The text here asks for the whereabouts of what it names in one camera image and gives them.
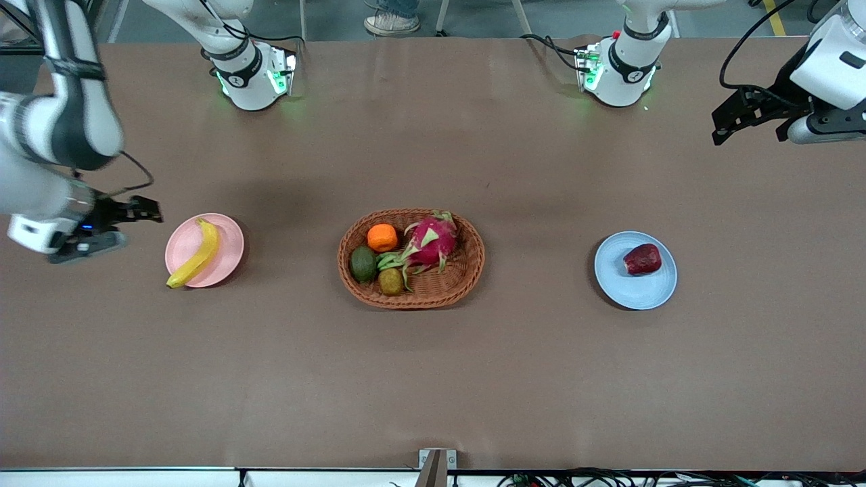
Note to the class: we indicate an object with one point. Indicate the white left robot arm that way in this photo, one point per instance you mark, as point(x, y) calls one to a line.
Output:
point(626, 74)

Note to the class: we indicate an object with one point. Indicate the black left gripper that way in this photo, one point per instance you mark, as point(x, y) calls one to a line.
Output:
point(783, 90)

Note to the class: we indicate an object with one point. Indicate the brown table cover sheet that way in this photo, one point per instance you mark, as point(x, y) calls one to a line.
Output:
point(433, 379)

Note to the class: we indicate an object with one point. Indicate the brown wicker basket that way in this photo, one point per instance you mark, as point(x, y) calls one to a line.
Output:
point(440, 287)

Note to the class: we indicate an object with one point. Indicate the blue jeans leg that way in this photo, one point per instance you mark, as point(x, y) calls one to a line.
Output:
point(399, 7)

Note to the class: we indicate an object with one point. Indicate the pink plate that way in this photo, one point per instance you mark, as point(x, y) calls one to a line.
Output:
point(226, 247)

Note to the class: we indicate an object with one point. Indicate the brown kiwi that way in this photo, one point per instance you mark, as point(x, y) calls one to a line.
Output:
point(391, 281)

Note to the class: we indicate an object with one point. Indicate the blue plate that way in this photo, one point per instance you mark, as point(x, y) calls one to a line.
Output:
point(632, 291)

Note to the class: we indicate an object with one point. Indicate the aluminium frame profile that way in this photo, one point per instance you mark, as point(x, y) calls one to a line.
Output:
point(20, 30)

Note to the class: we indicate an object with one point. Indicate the yellow banana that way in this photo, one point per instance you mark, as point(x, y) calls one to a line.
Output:
point(199, 257)

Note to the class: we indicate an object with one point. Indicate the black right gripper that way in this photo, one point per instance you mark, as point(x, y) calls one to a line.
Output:
point(106, 214)

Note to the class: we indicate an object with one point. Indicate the pink dragon fruit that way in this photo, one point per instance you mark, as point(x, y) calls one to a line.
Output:
point(429, 242)

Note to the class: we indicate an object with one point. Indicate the grey metal stand leg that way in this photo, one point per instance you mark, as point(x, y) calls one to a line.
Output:
point(521, 17)
point(442, 17)

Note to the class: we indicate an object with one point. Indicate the orange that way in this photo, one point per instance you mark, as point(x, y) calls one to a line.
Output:
point(382, 238)

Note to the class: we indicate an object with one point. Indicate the metal table edge bracket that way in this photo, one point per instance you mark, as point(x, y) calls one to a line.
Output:
point(436, 467)

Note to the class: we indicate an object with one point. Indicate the white sneaker shoe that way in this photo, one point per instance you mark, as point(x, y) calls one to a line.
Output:
point(391, 24)

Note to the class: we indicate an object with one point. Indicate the green avocado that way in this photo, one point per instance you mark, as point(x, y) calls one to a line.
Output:
point(363, 264)

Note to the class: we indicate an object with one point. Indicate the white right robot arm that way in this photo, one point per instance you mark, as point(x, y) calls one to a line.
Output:
point(74, 128)

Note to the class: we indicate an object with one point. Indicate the dark red apple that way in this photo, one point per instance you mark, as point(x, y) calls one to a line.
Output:
point(643, 260)

